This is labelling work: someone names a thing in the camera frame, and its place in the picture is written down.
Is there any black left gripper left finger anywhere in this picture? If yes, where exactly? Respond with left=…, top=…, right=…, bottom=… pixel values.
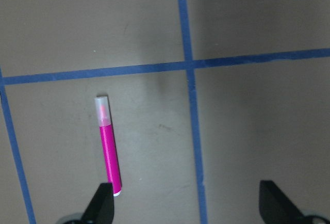
left=81, top=183, right=114, bottom=224

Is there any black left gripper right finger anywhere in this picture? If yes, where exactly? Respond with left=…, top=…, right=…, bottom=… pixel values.
left=258, top=180, right=309, bottom=224

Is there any pink marker pen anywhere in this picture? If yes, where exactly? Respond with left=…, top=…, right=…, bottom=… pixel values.
left=94, top=97, right=122, bottom=197

